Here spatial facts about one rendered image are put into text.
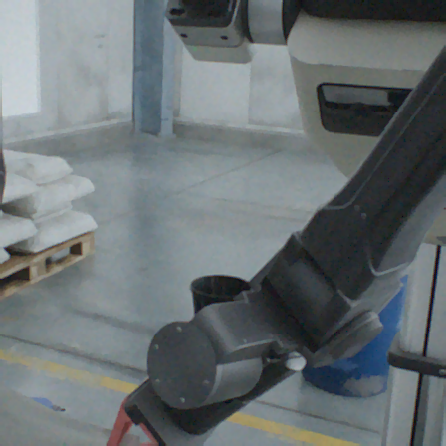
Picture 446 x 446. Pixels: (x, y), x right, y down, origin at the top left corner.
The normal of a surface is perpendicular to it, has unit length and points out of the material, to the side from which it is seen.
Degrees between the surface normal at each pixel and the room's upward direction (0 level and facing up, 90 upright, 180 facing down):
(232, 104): 90
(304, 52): 40
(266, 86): 90
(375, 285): 124
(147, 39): 90
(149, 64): 90
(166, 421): 45
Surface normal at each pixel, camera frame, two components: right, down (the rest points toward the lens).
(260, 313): 0.63, -0.69
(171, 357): -0.55, -0.07
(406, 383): -0.40, 0.22
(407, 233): 0.55, 0.65
